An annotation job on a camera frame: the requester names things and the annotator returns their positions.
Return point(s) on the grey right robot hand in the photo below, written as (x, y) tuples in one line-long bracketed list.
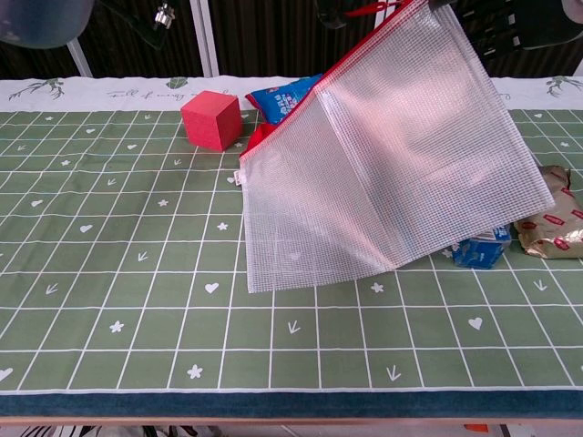
[(524, 23)]

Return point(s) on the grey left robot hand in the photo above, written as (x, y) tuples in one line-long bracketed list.
[(334, 13)]

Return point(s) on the clear mesh zipper pouch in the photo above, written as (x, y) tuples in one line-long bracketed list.
[(387, 173)]

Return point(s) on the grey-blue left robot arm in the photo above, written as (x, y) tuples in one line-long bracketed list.
[(41, 23)]

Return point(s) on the blue snack packet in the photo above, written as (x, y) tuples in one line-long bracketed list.
[(278, 102)]

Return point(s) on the red foam cube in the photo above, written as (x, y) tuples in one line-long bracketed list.
[(209, 120)]

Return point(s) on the gold foil snack package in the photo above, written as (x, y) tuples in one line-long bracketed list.
[(555, 227)]

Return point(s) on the blue cookie package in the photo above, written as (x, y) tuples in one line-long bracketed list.
[(483, 250)]

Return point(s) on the green grid tablecloth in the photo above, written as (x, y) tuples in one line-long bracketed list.
[(136, 273)]

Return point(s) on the white frame post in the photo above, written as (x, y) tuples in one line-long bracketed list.
[(204, 41), (579, 67), (79, 59)]

